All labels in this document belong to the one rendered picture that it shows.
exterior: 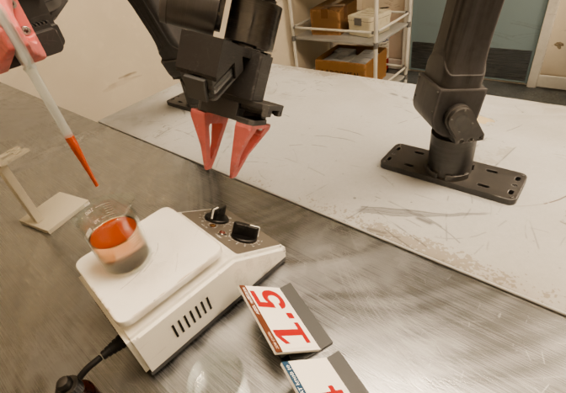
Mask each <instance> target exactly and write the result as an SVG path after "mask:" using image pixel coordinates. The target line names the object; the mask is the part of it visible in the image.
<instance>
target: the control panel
mask: <svg viewBox="0 0 566 393"><path fill-rule="evenodd" d="M209 212H211V210H198V211H190V212H182V215H184V216H186V217H187V218H188V219H190V220H191V221H193V222H194V223H195V224H196V225H197V226H199V227H200V228H201V229H203V230H204V231H206V232H207V233H209V234H210V235H211V236H213V237H214V238H216V239H217V240H218V241H219V242H220V243H222V244H223V245H224V246H226V247H228V248H229V249H230V250H232V251H233V252H235V253H236V254H240V253H244V252H251V251H254V250H259V249H262V248H266V247H273V246H276V245H280V243H279V242H277V241H276V240H274V239H273V238H271V237H270V236H267V235H266V234H264V233H263V232H262V231H259V236H258V237H257V241H256V242H255V243H241V242H237V241H235V240H234V239H233V238H232V237H231V234H232V228H233V223H234V221H240V222H243V223H247V224H248V222H246V221H245V220H243V219H241V218H239V217H238V216H236V215H234V214H233V213H232V212H230V211H229V210H227V209H226V212H225V215H226V216H227V217H228V218H229V222H228V223H226V224H215V223H211V222H209V221H208V220H206V219H205V214H207V213H209ZM210 224H215V225H216V226H215V227H212V226H210ZM219 231H225V232H226V233H225V234H221V233H220V232H219Z"/></svg>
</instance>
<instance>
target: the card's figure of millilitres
mask: <svg viewBox="0 0 566 393"><path fill-rule="evenodd" d="M246 288H247V290H248V292H249V293H250V295H251V296H252V298H253V300H254V302H255V304H256V306H257V307H258V308H259V311H260V313H261V314H262V316H263V318H264V319H265V321H266V323H267V324H268V326H269V328H270V330H271V331H272V333H273V335H274V336H275V339H276V341H277V342H278V343H279V345H280V347H281V349H289V348H312V347H315V346H314V344H313V343H312V341H311V339H310V338H309V336H308V335H307V334H306V332H305V331H304V329H303V328H302V326H301V324H300V323H299V321H298V320H297V319H296V317H295V316H294V314H293V313H292V311H291V309H290V308H289V306H288V305H287V304H286V302H285V301H284V299H283V298H282V296H281V295H280V292H279V291H278V289H268V288H254V287H246Z"/></svg>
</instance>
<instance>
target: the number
mask: <svg viewBox="0 0 566 393"><path fill-rule="evenodd" d="M290 365H291V367H292V368H293V370H294V372H295V373H296V376H297V378H298V379H299V380H300V382H301V384H302V386H303V388H304V390H305V391H306V393H345V392H344V390H343V388H342V387H341V385H340V384H339V382H338V381H337V380H336V378H335V377H334V374H333V373H332V371H331V370H330V368H329V367H328V366H327V364H326V363H325V361H324V360H318V361H309V362H301V363H293V364H290Z"/></svg>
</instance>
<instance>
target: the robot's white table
mask: <svg viewBox="0 0 566 393"><path fill-rule="evenodd" d="M415 88H416V84H411V83H405V82H394V81H388V80H382V79H376V78H370V77H359V76H353V75H348V74H342V73H336V72H325V71H319V70H313V69H306V68H300V67H295V66H284V65H278V64H271V68H270V74H269V78H268V82H267V85H266V89H265V93H264V99H263V100H265V101H269V102H271V103H275V104H280V105H283V106H284V108H283V111H282V115H281V117H277V116H274V115H273V114H271V116H270V117H267V118H266V120H267V122H266V123H267V124H270V129H269V130H268V131H267V133H266V134H265V135H264V137H263V138H262V139H261V140H260V142H259V143H258V144H257V145H256V147H255V148H254V149H253V150H252V151H251V152H250V153H249V155H248V157H247V159H246V161H245V162H244V164H243V166H242V168H241V169H240V171H239V173H238V175H237V176H236V177H235V178H233V179H235V180H237V181H239V182H241V183H245V184H247V185H249V186H251V187H253V188H256V189H259V190H261V191H263V192H266V193H267V194H271V195H273V196H275V197H277V198H280V199H283V200H285V201H287V202H289V203H292V204H295V205H297V206H299V207H302V208H303V209H306V210H309V211H311V212H313V213H316V214H318V215H321V216H323V217H326V218H328V219H330V220H333V221H336V222H338V223H340V224H342V225H344V226H348V227H349V228H352V229H354V230H357V231H359V232H362V233H364V234H367V235H368V236H372V237H374V238H376V239H378V240H380V241H383V242H386V243H388V244H390V245H393V246H395V247H398V248H400V249H403V250H404V251H406V252H410V253H412V254H414V255H416V256H419V257H421V258H424V259H426V260H429V261H431V262H433V263H436V264H439V265H440V266H443V267H445V268H449V269H450V270H453V271H455V272H457V273H460V274H463V275H465V276H467V277H469V278H471V279H475V280H477V281H479V282H481V283H484V284H486V285H489V286H491V287H494V288H496V289H499V290H501V291H504V292H505V293H507V294H510V295H513V296H515V297H517V298H520V299H522V300H525V301H527V302H530V303H532V304H533V305H537V306H540V307H541V308H543V309H546V310H548V311H551V312H553V313H556V314H558V315H560V316H563V317H566V106H563V105H556V104H545V103H539V102H533V101H527V100H521V99H515V98H505V97H499V96H493V95H487V94H486V96H485V99H484V101H483V105H482V108H481V110H480V113H479V115H478V118H477V121H478V123H479V125H480V127H481V128H482V130H483V133H484V138H483V140H482V141H477V145H476V150H475V154H474V158H473V160H474V161H475V162H481V163H484V164H488V165H491V166H496V167H502V168H505V169H509V170H512V171H516V172H519V173H524V174H525V175H526V176H527V180H526V184H525V186H524V188H523V189H522V191H521V194H520V196H519V199H518V200H517V202H516V204H514V205H507V204H501V203H498V202H495V201H493V200H489V199H484V198H481V197H478V196H475V195H472V194H467V193H464V192H461V191H458V190H455V189H450V188H447V187H444V186H441V185H438V184H435V183H430V182H427V181H424V180H421V179H417V178H413V177H410V176H407V175H403V174H401V173H395V172H393V171H389V170H387V169H384V168H382V167H381V160H382V159H383V158H384V157H385V156H386V154H387V153H388V152H389V151H390V150H391V149H392V148H393V147H394V146H395V145H397V144H400V143H401V144H405V145H409V146H416V147H419V148H423V149H426V150H429V149H430V135H431V129H432V127H431V126H430V125H429V124H428V123H427V122H426V121H425V119H424V118H423V117H422V116H421V115H420V114H419V113H418V112H417V111H416V109H415V108H414V104H413V98H414V91H415ZM183 92H184V91H183V89H182V85H181V82H179V83H177V84H175V85H173V86H171V87H169V88H166V89H164V90H163V91H161V92H159V93H155V94H153V95H152V96H150V97H148V98H145V99H143V100H141V101H139V102H137V103H135V104H133V105H131V106H129V107H127V108H124V109H122V110H120V111H118V112H116V113H114V114H111V115H109V116H107V117H105V118H103V119H101V120H99V121H98V122H99V123H100V124H102V125H105V126H108V127H110V128H112V129H114V130H118V131H119V132H122V133H124V134H126V135H129V136H132V137H134V138H136V139H138V140H140V141H144V142H146V143H148V144H150V145H153V146H155V147H158V148H160V149H162V150H165V151H168V152H170V153H172V154H174V155H176V156H179V157H182V158H184V159H186V160H189V161H191V162H194V163H196V164H199V165H201V166H202V167H204V163H203V157H202V152H201V147H200V142H199V139H198V136H197V134H196V131H195V126H194V123H193V120H192V118H191V115H190V111H186V110H183V109H178V108H175V107H172V106H169V105H168V103H167V100H169V99H171V98H173V97H175V96H177V95H179V94H181V93H183ZM235 124H236V120H233V119H228V121H227V125H226V129H225V131H224V134H223V137H222V141H221V144H220V146H219V149H218V152H217V155H216V159H215V161H214V163H213V166H212V168H211V170H212V171H215V172H217V173H220V174H222V175H225V176H227V177H230V164H231V157H232V143H233V137H234V129H235Z"/></svg>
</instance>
